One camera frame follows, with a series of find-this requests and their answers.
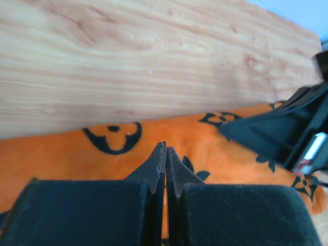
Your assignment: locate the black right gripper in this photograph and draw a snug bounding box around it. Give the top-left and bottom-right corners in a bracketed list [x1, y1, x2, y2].
[219, 51, 327, 175]

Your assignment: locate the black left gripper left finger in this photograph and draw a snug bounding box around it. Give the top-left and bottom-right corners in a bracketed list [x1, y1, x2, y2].
[1, 142, 166, 245]

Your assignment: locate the orange monogram pillowcase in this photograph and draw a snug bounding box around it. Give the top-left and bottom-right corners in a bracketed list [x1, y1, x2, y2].
[0, 100, 327, 241]

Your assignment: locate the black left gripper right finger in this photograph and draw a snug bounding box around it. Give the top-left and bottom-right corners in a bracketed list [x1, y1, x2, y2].
[166, 147, 321, 245]

